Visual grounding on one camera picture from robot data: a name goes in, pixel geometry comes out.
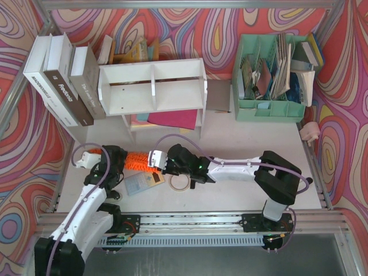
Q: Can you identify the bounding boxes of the orange chenille duster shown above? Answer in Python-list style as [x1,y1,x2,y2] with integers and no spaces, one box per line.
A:
[87,148,159,174]

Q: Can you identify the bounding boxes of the blue beige scientific calculator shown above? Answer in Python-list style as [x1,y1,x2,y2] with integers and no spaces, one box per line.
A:
[124,172,165,196]

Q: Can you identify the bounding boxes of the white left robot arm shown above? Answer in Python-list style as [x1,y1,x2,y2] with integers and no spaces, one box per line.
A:
[34,145,128,275]

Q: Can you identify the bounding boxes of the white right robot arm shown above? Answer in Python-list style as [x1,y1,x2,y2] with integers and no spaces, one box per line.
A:
[150,144,301,222]

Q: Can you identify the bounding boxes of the white wooden bookshelf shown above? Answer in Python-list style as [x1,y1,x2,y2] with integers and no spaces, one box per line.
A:
[98,58,208,142]

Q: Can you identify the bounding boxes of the white masking tape roll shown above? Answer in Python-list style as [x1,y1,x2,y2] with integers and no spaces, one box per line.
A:
[168,175,190,192]

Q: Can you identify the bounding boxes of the yellow sticky note pad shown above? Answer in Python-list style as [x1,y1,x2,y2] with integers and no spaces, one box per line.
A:
[179,128,191,133]

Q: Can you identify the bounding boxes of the coloured paper sheet stack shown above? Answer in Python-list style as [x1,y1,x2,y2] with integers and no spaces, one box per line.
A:
[131,109,198,130]

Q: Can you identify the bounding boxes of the grey brown notebook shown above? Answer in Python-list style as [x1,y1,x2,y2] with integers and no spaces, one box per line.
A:
[206,79,231,112]

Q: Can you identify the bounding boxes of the grey Lonely One book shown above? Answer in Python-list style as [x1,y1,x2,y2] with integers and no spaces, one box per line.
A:
[69,46,106,120]

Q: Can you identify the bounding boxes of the leaning books behind shelf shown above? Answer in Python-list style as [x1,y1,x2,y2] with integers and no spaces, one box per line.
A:
[96,35,159,65]

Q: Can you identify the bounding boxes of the brown Fredonia book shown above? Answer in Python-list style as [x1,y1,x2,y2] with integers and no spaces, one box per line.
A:
[44,34,94,127]

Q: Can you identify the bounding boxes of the magazines in green organizer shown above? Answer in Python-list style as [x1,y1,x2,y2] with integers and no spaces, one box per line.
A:
[235,33,293,100]

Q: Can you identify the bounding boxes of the white Mademoiselle book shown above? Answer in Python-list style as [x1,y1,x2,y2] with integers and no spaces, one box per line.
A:
[23,34,78,124]

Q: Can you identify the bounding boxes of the mint green desk organizer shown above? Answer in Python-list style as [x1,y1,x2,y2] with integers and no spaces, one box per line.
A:
[231,34,305,123]

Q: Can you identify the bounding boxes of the pink piggy figurine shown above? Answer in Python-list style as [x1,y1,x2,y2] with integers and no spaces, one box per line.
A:
[300,121,320,146]

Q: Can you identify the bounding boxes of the blue white books at organizer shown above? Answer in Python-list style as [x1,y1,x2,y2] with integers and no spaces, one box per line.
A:
[286,33,325,107]

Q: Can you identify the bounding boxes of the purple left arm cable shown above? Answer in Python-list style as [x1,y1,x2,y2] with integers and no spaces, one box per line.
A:
[47,142,112,276]

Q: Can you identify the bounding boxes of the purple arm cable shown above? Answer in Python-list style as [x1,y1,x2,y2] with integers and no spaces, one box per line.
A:
[154,133,313,196]
[47,142,112,276]

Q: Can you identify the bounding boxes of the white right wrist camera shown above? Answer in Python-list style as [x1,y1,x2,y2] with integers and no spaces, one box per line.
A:
[148,150,167,170]

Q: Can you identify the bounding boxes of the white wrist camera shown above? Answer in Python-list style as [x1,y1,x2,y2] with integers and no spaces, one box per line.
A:
[74,151,101,169]
[148,150,167,170]

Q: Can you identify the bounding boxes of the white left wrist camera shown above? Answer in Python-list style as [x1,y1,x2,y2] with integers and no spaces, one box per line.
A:
[74,151,101,169]

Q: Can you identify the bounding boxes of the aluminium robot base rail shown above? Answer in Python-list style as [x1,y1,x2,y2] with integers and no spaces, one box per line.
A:
[95,209,349,252]

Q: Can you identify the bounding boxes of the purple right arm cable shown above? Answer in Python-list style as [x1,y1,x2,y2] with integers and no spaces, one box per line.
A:
[154,133,313,196]

